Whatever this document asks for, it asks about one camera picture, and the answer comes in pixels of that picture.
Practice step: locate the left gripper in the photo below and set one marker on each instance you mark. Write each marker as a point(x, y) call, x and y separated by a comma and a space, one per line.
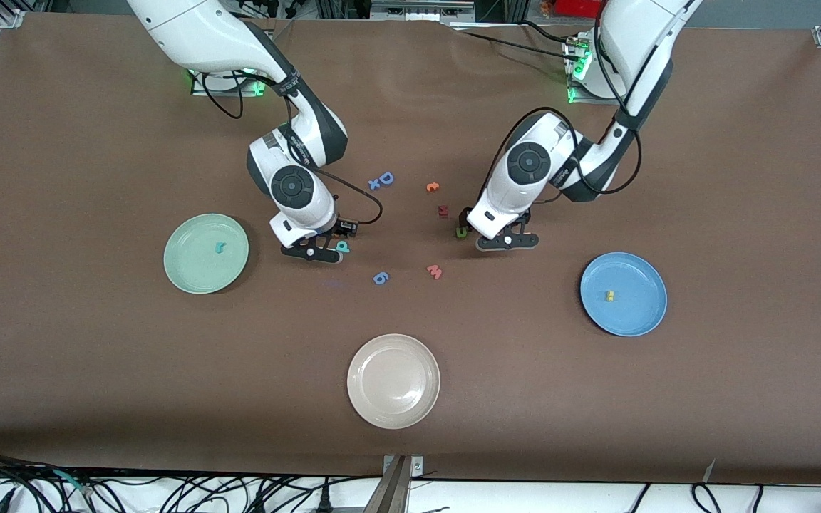
point(465, 216)

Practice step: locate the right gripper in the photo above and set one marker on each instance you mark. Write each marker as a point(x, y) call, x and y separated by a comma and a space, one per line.
point(343, 227)

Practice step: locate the teal letter p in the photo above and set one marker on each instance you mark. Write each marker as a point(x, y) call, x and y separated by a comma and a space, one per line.
point(343, 247)

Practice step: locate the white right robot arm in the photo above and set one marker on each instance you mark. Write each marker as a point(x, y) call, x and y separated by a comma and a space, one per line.
point(197, 35)

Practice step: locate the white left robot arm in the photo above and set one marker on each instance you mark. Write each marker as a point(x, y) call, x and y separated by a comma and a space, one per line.
point(638, 43)

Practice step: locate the blue number 6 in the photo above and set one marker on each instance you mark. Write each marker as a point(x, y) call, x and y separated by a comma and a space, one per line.
point(380, 280)

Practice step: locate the blue letter D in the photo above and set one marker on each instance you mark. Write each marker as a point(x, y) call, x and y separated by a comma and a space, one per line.
point(382, 178)

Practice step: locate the pink letter w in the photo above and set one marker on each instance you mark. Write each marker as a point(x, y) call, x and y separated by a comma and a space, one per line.
point(435, 272)

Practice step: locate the beige plate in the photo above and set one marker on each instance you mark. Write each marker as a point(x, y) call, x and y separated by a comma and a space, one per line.
point(393, 381)

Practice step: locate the green plate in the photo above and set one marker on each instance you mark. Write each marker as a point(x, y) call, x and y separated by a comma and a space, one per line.
point(189, 274)

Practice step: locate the blue plate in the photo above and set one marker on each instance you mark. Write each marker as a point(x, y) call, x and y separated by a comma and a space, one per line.
point(638, 320)

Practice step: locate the red box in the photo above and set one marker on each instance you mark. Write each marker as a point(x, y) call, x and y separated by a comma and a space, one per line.
point(574, 7)

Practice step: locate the brown table cover sheet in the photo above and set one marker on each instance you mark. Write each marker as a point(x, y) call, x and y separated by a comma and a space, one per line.
point(97, 356)

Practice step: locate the white paper tag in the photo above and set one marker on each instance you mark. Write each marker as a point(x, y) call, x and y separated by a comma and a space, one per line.
point(710, 470)

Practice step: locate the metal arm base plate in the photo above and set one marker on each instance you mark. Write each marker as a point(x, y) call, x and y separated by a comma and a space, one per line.
point(200, 89)
point(573, 96)

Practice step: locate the aluminium frame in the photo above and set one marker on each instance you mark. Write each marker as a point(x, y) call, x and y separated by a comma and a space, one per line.
point(421, 11)

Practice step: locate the metal table edge bracket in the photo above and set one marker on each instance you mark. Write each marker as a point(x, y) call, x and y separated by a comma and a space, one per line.
point(398, 484)

